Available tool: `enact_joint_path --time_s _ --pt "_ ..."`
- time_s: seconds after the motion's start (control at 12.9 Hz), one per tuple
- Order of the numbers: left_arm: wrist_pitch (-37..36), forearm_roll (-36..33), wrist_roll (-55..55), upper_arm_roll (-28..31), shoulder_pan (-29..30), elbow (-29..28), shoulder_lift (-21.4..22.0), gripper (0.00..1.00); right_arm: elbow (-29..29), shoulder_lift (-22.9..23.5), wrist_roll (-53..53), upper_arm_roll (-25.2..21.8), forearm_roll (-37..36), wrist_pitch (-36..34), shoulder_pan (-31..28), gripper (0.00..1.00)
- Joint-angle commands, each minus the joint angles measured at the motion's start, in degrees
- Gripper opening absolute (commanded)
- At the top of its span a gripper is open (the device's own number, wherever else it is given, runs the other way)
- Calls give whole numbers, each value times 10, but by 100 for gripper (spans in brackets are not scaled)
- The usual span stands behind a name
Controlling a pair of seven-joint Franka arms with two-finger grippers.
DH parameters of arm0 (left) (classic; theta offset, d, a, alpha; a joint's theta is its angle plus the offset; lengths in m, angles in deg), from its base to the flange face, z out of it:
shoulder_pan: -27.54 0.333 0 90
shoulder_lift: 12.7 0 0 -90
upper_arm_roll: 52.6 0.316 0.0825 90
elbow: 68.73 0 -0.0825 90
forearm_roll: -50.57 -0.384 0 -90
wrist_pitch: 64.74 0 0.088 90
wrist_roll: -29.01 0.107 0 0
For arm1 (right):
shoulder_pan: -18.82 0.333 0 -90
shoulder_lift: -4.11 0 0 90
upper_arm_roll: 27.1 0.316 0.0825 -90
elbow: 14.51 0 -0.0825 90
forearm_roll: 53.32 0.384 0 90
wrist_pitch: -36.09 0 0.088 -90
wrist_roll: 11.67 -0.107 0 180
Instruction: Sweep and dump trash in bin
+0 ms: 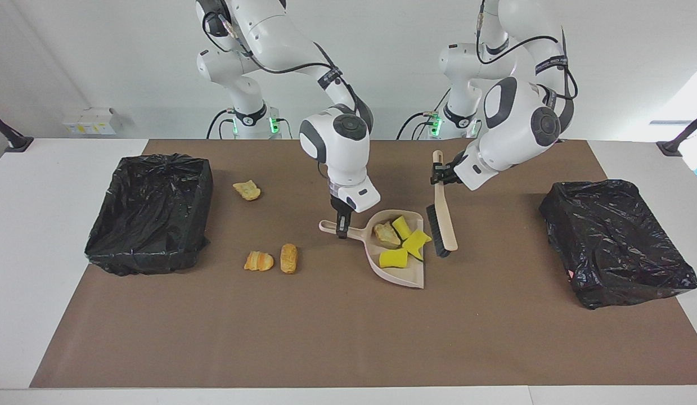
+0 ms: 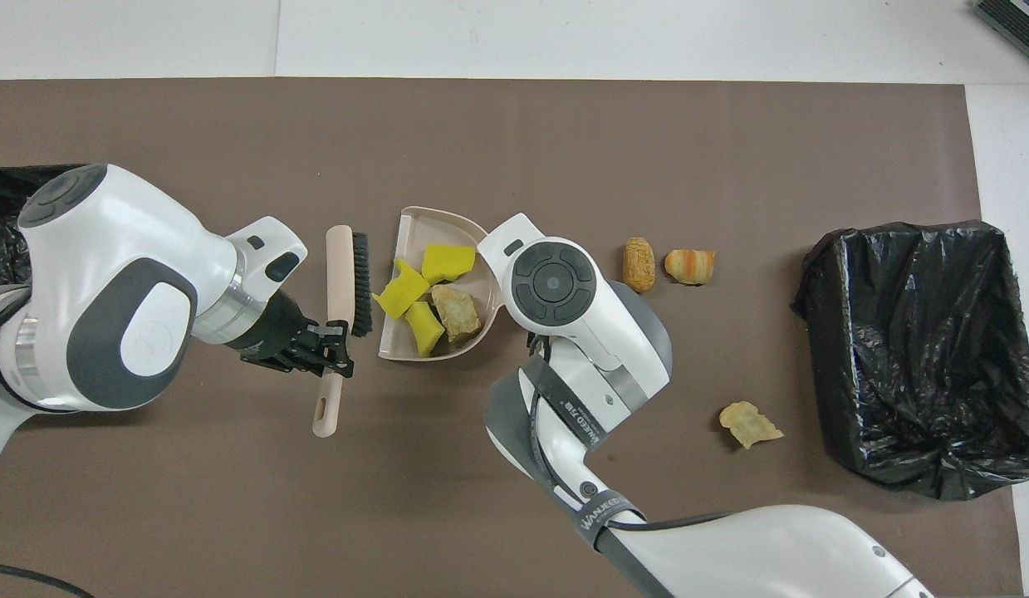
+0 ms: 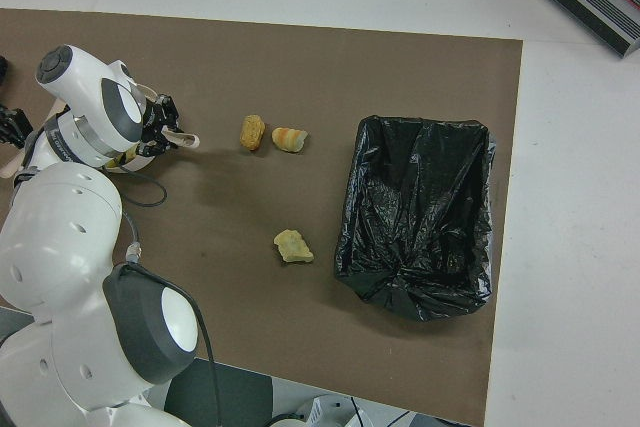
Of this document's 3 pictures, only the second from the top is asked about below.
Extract brown bread roll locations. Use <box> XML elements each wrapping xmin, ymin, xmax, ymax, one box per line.
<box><xmin>622</xmin><ymin>237</ymin><xmax>657</xmax><ymax>294</ymax></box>

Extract black bag-lined trash bin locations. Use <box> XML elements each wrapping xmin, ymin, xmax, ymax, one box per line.
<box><xmin>791</xmin><ymin>220</ymin><xmax>1029</xmax><ymax>501</ymax></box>

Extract pale yellow chip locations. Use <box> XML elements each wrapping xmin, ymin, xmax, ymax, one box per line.
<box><xmin>718</xmin><ymin>401</ymin><xmax>786</xmax><ymax>450</ymax></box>

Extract yellow sponge slice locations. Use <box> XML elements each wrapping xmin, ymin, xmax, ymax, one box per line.
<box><xmin>404</xmin><ymin>301</ymin><xmax>446</xmax><ymax>358</ymax></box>

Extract tan sponge chunk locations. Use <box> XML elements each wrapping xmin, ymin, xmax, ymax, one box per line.
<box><xmin>431</xmin><ymin>284</ymin><xmax>483</xmax><ymax>346</ymax></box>

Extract beige plastic dustpan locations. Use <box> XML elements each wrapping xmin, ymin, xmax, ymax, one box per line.
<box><xmin>377</xmin><ymin>206</ymin><xmax>507</xmax><ymax>362</ymax></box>

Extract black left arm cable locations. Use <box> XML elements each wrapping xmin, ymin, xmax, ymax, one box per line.
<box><xmin>0</xmin><ymin>561</ymin><xmax>96</xmax><ymax>598</ymax></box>

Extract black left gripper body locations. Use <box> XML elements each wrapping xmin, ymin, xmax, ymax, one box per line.
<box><xmin>232</xmin><ymin>291</ymin><xmax>328</xmax><ymax>372</ymax></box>

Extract brown table mat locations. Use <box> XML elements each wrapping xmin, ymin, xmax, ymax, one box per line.
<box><xmin>0</xmin><ymin>77</ymin><xmax>1023</xmax><ymax>598</ymax></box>

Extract orange striped croissant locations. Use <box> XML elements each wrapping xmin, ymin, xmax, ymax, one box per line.
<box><xmin>664</xmin><ymin>248</ymin><xmax>717</xmax><ymax>287</ymax></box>

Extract small yellow sponge wedge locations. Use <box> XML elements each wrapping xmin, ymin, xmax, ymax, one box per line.
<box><xmin>373</xmin><ymin>257</ymin><xmax>430</xmax><ymax>321</ymax></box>

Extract beige hand brush black bristles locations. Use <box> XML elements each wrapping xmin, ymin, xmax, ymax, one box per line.
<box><xmin>311</xmin><ymin>224</ymin><xmax>372</xmax><ymax>439</ymax></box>

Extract grey device corner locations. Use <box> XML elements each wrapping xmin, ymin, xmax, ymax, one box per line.
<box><xmin>973</xmin><ymin>0</ymin><xmax>1029</xmax><ymax>71</ymax></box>

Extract large yellow green-backed sponge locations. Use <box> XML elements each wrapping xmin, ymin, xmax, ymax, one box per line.
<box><xmin>420</xmin><ymin>243</ymin><xmax>478</xmax><ymax>286</ymax></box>

